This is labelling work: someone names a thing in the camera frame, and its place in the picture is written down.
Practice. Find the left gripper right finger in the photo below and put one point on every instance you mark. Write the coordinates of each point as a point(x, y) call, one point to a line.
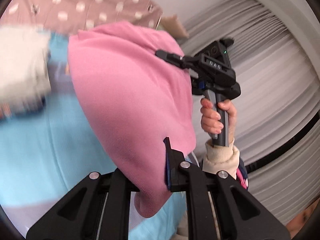
point(218, 207)

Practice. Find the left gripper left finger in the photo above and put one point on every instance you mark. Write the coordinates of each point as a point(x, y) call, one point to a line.
point(98, 207)

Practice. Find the pink long-sleeve shirt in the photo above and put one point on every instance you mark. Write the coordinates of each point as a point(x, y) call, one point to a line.
point(133, 100)

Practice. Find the cream right sleeve forearm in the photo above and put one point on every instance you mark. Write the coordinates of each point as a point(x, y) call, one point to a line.
point(221, 158)

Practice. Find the person's right hand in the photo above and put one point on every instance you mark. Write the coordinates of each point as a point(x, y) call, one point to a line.
point(210, 121)

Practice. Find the tan pillow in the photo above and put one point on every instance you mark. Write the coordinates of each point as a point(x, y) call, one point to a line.
point(174, 27)

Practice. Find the blue patterned duvet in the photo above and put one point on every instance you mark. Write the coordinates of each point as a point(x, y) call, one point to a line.
point(45, 154)

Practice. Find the grey curtain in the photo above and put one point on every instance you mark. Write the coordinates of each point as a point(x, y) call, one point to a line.
point(279, 98)

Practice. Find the pink polka-dot sheet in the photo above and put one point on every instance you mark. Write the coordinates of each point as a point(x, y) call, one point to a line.
point(67, 17)

